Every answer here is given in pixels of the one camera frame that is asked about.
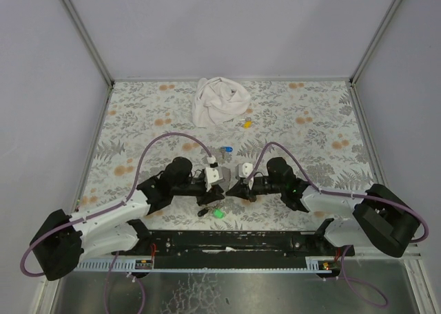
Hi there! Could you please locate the key with green tag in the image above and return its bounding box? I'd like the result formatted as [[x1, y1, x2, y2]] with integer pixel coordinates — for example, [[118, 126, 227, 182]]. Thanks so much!
[[213, 209, 225, 219]]

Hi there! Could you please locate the key with black tag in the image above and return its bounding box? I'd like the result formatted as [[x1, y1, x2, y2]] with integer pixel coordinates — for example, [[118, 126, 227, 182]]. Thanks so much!
[[197, 208, 209, 217]]

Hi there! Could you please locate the blue keyring holder with rings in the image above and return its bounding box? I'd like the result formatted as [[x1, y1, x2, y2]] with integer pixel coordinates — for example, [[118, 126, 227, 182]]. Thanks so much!
[[220, 167, 232, 192]]

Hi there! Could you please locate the key with blue tag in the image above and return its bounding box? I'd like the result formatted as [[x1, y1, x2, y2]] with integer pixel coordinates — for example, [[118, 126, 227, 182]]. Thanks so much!
[[220, 146, 233, 154]]

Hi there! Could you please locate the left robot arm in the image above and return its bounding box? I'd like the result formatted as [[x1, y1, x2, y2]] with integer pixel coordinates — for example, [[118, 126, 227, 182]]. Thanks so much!
[[30, 157, 231, 281]]

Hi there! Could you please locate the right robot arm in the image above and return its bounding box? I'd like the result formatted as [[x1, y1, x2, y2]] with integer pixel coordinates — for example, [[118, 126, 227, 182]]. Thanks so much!
[[226, 157, 420, 258]]

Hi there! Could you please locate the key with yellow tag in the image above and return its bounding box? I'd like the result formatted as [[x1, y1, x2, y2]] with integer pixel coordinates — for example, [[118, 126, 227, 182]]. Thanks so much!
[[240, 117, 252, 129]]

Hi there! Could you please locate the floral patterned table mat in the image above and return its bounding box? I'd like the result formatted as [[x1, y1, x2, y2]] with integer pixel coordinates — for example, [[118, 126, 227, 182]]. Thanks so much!
[[78, 81, 377, 209]]

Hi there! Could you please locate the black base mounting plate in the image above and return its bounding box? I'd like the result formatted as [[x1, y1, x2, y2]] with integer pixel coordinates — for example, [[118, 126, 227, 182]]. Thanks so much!
[[119, 230, 345, 270]]

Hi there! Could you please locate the crumpled white cloth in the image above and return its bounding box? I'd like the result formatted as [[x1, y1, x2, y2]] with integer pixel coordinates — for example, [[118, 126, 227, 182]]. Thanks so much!
[[192, 77, 252, 128]]

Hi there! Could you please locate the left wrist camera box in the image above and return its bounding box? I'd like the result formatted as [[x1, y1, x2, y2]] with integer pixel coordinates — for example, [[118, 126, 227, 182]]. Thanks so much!
[[204, 163, 225, 191]]

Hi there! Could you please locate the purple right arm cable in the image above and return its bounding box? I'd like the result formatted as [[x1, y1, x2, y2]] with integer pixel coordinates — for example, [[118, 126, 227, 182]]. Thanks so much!
[[245, 141, 429, 242]]

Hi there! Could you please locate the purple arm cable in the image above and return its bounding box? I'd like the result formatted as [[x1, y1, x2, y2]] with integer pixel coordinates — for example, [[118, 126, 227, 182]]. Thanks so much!
[[20, 132, 216, 277], [245, 141, 429, 242]]

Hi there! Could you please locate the white slotted cable duct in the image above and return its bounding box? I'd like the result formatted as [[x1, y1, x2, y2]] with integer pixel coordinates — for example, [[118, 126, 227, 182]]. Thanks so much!
[[75, 258, 153, 272]]

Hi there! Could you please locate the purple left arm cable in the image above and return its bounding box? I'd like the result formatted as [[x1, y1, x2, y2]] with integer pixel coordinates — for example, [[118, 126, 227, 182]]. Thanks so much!
[[20, 132, 216, 277]]

